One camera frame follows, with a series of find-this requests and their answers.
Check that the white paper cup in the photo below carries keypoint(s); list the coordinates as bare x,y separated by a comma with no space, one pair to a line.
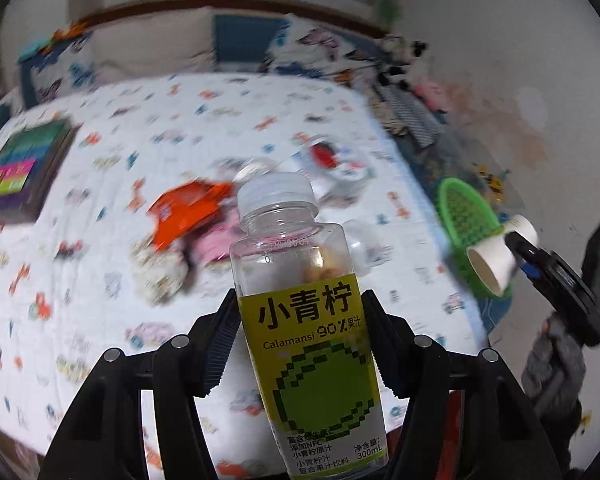
495,260

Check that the green plastic basket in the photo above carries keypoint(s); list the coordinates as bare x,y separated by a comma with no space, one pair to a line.
467,215

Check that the beige pillow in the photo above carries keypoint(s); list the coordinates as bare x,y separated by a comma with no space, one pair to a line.
145,40

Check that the colourful striped box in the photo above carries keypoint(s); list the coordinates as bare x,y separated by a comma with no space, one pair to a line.
20,165

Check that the black and white plush toy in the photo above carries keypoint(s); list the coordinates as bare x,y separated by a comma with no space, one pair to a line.
402,57

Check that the blue pillow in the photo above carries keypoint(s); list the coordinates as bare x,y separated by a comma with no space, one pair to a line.
247,40

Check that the pink plush toy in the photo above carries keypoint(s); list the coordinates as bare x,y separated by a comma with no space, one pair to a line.
432,95

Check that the clear plastic container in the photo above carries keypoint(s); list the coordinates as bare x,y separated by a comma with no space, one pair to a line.
255,170

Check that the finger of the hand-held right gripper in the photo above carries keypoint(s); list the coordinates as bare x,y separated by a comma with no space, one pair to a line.
555,285

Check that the pink snack packet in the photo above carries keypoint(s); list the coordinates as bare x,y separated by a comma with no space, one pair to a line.
215,240

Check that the white crumpled wrapper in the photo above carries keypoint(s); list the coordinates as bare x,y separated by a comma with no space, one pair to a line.
160,270

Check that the clear juice bottle green label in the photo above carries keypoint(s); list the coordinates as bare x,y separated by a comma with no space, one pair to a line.
300,360

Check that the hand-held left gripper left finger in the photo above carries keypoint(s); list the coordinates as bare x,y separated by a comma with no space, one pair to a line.
220,342

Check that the butterfly print pillow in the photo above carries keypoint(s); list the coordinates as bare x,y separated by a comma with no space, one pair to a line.
55,75

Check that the yellow toy vehicle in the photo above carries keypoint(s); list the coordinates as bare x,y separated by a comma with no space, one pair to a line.
492,182

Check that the yogurt cup red label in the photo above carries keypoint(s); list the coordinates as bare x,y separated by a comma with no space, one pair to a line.
330,160

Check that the printed white blanket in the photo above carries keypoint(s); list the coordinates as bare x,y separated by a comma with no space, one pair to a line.
105,260

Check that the clear plastic cup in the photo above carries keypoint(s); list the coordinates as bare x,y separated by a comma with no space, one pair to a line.
365,245

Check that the striped grey cloth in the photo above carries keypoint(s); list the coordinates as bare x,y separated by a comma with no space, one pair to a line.
410,115

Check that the orange toy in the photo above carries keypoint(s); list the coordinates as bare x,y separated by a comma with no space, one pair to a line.
70,34

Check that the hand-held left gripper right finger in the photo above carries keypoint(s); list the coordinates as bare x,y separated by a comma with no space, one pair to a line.
376,330

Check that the patterned pillow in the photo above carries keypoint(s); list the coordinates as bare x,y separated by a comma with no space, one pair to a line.
320,50

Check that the orange snack packet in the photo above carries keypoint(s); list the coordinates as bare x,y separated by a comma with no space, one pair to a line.
185,210

